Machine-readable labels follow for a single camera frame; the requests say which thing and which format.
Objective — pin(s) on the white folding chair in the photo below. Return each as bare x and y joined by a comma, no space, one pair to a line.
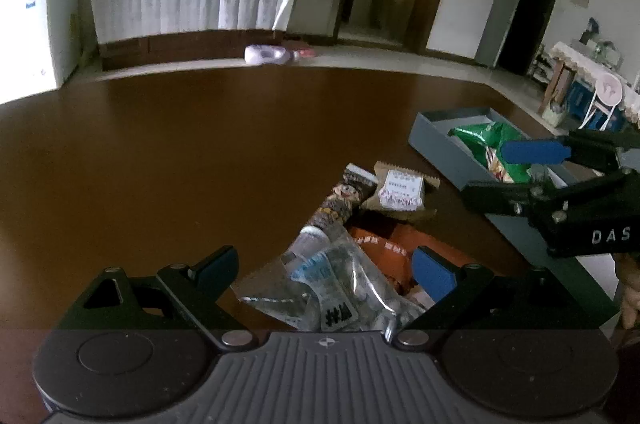
607,95

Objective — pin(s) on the purple white bottle on floor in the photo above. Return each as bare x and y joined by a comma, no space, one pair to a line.
262,54

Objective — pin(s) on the cloth covered side table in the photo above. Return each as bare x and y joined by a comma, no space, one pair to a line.
592,73

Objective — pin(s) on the orange snack packet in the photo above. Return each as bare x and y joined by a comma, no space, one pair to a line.
393,255

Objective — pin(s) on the white chest freezer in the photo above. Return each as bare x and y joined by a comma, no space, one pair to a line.
40,46

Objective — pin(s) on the black cartoon chocolate tube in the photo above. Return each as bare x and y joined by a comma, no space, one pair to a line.
328,220

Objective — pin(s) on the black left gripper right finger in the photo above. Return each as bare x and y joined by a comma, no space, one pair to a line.
442,280

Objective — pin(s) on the white cloth covered cabinet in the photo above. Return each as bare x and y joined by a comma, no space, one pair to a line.
144,32

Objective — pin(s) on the clear silver snack packet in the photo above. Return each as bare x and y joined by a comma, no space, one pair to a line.
325,282

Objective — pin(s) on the grey open cardboard box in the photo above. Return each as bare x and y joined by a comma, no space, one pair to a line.
591,280

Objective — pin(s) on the brown white-label snack packet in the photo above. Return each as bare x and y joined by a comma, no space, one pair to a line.
400,190

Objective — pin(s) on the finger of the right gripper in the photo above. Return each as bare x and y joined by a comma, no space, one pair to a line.
511,199
604,151

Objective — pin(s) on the green snack bag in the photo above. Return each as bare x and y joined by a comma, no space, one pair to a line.
485,141

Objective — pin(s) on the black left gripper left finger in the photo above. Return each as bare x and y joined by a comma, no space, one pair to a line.
195,290

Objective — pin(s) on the person right hand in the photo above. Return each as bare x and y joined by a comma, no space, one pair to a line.
627,271

